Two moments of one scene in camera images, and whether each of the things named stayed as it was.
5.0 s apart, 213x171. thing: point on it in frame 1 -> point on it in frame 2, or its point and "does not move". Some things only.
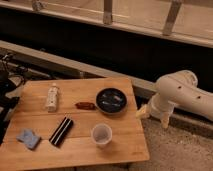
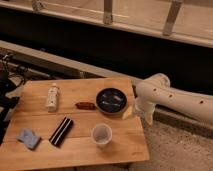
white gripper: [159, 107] -> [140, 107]
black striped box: [61, 131] does not move
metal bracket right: [171, 17] does not move
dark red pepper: [85, 105] does not move
